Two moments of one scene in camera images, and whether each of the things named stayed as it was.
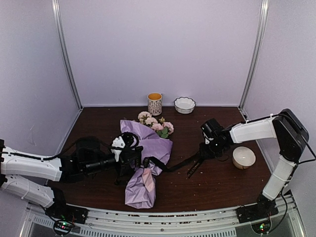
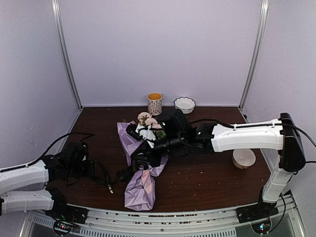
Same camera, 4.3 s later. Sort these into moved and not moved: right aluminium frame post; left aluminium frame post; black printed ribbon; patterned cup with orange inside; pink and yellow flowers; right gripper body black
Moved: right gripper body black; black printed ribbon
Not moved: patterned cup with orange inside; right aluminium frame post; left aluminium frame post; pink and yellow flowers
